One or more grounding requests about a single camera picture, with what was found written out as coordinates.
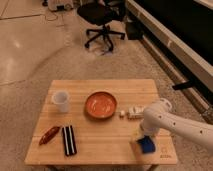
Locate orange bowl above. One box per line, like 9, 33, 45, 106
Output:
85, 91, 117, 119

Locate red-brown sausage toy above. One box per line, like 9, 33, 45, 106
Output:
39, 126, 60, 145

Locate wooden table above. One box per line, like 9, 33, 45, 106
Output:
25, 79, 177, 166

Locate black box on floor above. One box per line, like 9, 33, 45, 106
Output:
125, 22, 143, 40

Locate white device on floor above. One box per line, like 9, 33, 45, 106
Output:
47, 0, 74, 11

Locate white ceramic cup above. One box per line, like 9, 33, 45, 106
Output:
51, 91, 69, 113

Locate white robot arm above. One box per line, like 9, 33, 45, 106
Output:
137, 98, 213, 154

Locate long white bench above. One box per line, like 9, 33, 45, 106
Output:
125, 0, 213, 124

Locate black office chair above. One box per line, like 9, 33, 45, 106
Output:
77, 0, 125, 51

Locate black striped rectangular block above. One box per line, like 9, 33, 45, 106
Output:
62, 125, 77, 156

